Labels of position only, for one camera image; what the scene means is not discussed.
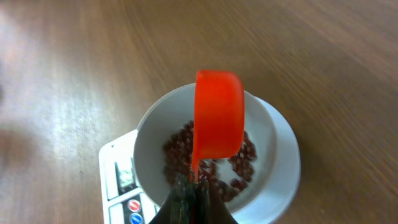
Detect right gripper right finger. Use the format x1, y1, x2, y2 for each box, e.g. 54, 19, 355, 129
195, 176, 238, 224

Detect white round bowl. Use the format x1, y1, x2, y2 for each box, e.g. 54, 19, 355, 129
133, 84, 277, 215

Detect orange plastic measuring scoop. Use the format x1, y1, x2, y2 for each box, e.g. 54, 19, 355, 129
192, 70, 245, 183

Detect white digital kitchen scale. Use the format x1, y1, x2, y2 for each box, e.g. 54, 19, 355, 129
99, 93, 301, 223

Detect red beans in bowl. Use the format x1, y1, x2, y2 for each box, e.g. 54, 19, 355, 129
162, 121, 257, 202

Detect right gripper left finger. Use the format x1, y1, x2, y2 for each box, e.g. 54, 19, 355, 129
149, 177, 196, 224

